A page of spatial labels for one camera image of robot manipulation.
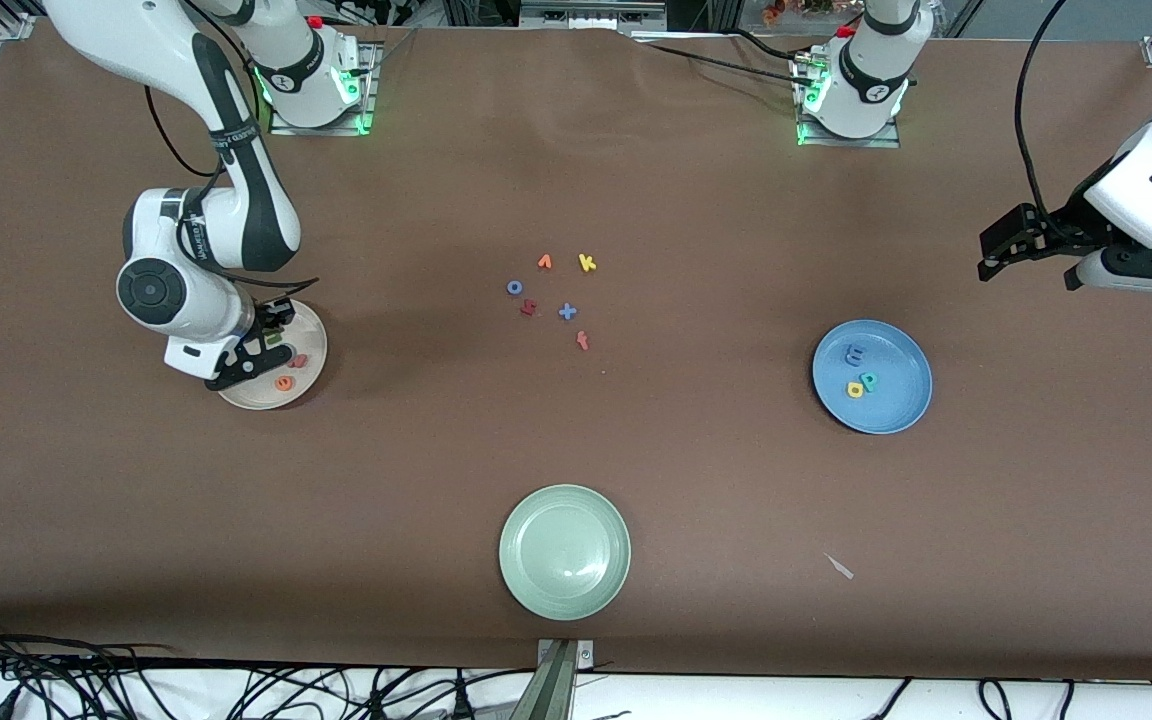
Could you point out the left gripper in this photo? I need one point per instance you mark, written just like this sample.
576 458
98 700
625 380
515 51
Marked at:
1064 226

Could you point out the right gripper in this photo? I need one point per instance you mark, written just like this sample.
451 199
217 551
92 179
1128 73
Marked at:
272 318

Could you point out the blue letter m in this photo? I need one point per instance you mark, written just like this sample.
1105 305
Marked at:
854 353

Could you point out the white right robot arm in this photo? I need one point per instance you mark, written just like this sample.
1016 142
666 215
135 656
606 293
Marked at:
116 30

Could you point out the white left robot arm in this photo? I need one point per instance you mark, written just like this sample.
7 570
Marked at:
871 70

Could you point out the beige brown plate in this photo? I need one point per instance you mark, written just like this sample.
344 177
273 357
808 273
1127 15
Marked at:
311 345

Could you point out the blue plate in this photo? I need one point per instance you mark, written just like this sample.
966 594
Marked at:
896 400

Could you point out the red letter s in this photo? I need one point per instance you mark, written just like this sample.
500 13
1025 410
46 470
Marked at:
529 308

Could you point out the yellow letter k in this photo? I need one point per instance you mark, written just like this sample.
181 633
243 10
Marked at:
587 263

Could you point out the orange artificial flowers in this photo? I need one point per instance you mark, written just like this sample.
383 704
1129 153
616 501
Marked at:
786 10

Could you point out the pale green plate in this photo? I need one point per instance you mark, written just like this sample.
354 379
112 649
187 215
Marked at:
564 552

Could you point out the small white tape scrap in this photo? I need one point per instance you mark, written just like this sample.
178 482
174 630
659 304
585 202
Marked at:
839 566

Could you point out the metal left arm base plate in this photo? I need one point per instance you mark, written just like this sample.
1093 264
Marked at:
886 142

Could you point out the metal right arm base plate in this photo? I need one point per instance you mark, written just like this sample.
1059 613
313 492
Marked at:
281 128

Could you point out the silver aluminium frame bar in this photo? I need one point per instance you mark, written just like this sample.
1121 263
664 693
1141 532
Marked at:
586 10

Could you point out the grey metal camera mount bracket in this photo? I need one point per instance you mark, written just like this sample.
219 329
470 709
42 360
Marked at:
564 680

